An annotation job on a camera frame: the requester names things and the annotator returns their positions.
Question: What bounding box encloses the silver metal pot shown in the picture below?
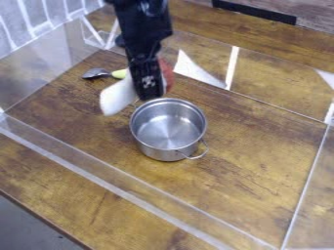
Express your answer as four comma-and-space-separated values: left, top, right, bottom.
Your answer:
129, 98, 208, 162

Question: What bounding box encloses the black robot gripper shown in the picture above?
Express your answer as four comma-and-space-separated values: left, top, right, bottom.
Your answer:
113, 0, 173, 101

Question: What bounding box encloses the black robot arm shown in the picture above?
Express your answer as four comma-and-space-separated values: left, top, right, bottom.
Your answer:
104, 0, 172, 101

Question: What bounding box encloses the white and red plush mushroom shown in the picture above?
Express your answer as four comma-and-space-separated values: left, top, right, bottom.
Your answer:
98, 59, 174, 116

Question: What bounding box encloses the yellow handled metal spoon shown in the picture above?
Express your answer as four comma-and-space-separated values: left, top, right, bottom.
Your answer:
82, 68, 126, 79

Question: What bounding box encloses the black bar in background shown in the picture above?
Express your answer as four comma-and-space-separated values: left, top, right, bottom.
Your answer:
210, 0, 297, 25

